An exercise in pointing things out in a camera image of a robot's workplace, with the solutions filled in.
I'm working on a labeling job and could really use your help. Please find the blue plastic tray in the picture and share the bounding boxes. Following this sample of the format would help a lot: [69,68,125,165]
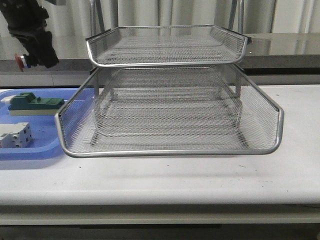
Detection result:
[0,88,97,162]

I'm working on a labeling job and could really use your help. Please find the small white plastic part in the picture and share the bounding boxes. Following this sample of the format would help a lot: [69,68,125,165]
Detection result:
[0,95,15,108]

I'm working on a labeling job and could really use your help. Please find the red emergency stop button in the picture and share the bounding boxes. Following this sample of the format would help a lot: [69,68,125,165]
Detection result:
[14,53,31,72]

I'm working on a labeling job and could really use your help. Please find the green and cream switch block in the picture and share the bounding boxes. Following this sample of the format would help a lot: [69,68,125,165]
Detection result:
[8,92,65,116]

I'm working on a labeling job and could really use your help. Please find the silver wire rack frame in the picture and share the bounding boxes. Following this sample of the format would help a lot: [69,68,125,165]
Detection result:
[88,0,252,149]

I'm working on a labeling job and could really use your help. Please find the grey background counter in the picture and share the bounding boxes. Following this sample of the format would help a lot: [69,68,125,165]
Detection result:
[0,33,320,89]

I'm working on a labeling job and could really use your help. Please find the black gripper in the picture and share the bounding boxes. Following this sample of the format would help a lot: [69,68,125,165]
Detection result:
[0,0,59,68]

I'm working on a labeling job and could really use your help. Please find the white circuit breaker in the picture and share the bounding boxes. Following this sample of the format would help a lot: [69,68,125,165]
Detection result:
[0,122,33,149]

